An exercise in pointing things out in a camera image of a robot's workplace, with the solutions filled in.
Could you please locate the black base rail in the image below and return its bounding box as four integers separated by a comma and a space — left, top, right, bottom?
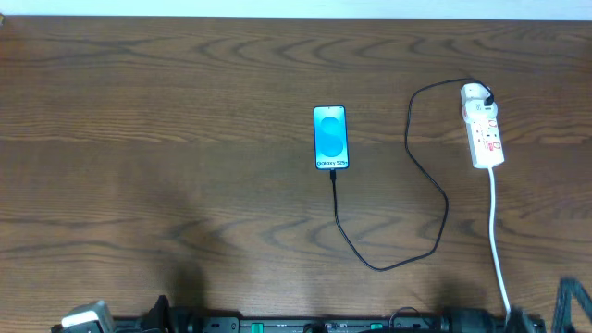
113, 315, 547, 333

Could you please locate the white power strip cord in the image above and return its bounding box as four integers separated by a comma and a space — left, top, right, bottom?
487, 166, 512, 318

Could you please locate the blue Galaxy smartphone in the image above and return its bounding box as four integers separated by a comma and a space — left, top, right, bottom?
314, 105, 350, 170

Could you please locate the white power strip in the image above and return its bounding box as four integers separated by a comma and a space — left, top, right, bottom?
461, 82, 505, 169

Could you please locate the white USB charger plug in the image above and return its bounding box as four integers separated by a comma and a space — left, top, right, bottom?
462, 99, 498, 124

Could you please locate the black USB charging cable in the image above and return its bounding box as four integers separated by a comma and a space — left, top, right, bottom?
328, 78, 496, 273

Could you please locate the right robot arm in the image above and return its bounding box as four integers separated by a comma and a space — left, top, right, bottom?
434, 277, 591, 333

